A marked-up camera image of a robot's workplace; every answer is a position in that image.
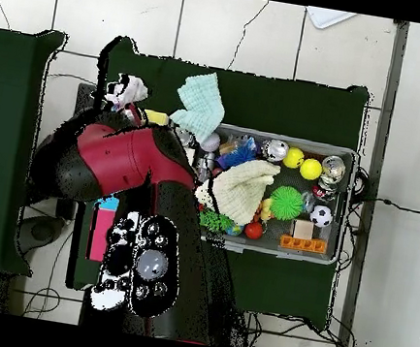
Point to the cream muslin cloth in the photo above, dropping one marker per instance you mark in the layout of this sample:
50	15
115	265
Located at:
238	190

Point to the mint green muslin cloth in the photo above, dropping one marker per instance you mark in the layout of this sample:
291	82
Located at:
200	109

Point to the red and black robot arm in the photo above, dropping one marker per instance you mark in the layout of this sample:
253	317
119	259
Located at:
118	155

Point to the wooden box with three holes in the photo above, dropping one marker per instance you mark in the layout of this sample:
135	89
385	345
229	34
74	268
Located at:
100	234

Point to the silver drink can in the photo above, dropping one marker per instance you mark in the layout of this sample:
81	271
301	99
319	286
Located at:
275	150
333	166

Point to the small red ball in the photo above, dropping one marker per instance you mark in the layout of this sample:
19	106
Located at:
254	230

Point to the green spiky rubber ball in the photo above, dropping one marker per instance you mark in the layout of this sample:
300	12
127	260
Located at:
286	203

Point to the yellow tennis ball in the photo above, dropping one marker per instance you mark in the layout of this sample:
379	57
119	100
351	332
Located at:
311	169

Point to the light wooden block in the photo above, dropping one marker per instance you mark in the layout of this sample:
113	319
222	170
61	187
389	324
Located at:
303	229

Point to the small black and white soccer ball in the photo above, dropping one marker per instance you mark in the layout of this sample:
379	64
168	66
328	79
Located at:
321	216

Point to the black upright panel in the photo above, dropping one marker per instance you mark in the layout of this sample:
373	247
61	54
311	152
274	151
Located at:
84	96

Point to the white sheet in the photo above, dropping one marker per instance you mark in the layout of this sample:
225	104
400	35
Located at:
329	17

